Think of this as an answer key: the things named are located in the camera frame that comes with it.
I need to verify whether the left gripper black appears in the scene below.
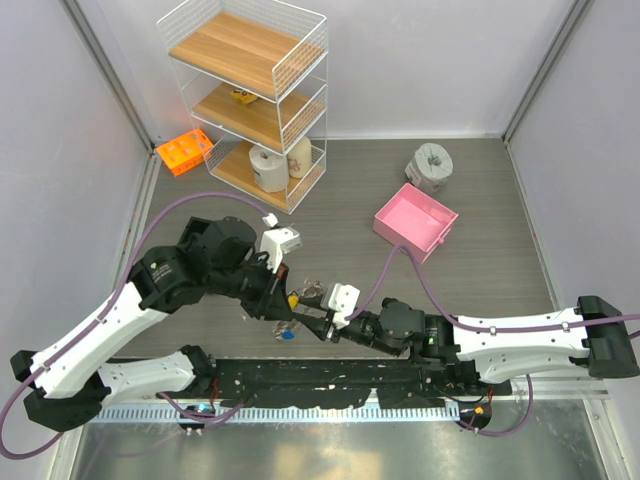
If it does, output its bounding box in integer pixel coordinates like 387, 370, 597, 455
209, 252, 295, 321

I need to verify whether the yellow tagged key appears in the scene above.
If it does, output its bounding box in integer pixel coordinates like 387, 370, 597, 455
287, 294, 299, 309

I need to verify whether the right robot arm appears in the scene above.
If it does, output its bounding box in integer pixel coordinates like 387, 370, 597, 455
296, 296, 639, 394

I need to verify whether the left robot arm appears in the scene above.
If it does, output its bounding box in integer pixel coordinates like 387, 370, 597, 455
11, 217, 301, 432

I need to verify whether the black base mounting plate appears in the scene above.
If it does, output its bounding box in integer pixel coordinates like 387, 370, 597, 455
168, 359, 512, 410

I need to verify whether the black plastic bin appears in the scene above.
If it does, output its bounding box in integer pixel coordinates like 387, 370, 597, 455
181, 217, 220, 242

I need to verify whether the white toilet paper roll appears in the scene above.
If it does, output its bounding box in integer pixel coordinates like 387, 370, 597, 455
249, 145, 289, 193

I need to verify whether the pink open box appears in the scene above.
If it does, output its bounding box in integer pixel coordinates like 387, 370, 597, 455
373, 183, 459, 263

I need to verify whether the cream lotion bottle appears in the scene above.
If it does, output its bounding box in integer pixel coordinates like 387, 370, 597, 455
287, 136, 313, 179

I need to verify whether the orange plastic crate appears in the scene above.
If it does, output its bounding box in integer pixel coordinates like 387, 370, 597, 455
155, 128, 214, 177

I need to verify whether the yellow packet on shelf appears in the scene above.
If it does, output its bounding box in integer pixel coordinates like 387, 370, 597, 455
231, 89, 259, 105

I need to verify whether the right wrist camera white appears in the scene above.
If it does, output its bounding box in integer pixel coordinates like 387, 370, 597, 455
323, 282, 360, 315

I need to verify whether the white slotted cable duct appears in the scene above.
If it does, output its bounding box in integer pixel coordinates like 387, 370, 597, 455
92, 401, 460, 424

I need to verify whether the white wire shelf rack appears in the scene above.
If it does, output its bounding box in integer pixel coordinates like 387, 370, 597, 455
157, 1, 329, 214

